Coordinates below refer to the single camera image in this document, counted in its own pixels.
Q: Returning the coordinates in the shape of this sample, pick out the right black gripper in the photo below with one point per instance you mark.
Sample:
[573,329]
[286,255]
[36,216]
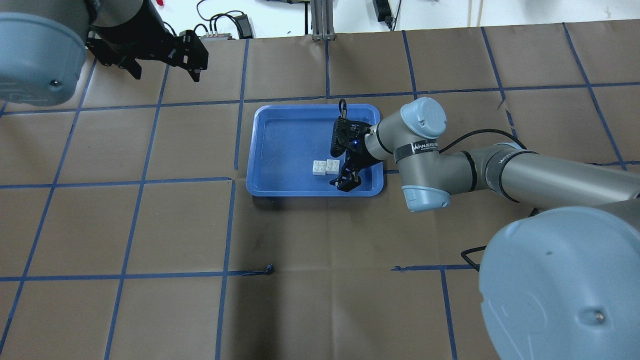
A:
[358,159]

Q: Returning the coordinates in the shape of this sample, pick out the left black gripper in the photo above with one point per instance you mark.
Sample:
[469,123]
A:
[134,31]

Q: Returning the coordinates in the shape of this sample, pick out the white block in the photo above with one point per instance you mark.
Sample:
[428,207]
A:
[333,166]
[319,168]

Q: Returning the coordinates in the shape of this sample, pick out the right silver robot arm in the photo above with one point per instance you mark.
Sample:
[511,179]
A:
[559,284]

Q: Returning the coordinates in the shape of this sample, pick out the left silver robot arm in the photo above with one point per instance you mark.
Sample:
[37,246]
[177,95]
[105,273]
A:
[44,44]

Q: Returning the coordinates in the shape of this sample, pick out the blue plastic tray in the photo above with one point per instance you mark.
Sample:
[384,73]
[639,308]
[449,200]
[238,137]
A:
[285,141]

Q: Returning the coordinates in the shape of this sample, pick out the black power adapter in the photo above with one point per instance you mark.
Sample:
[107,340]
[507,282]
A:
[382,10]

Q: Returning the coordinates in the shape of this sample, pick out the aluminium frame post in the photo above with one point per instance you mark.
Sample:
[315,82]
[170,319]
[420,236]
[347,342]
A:
[322,20]

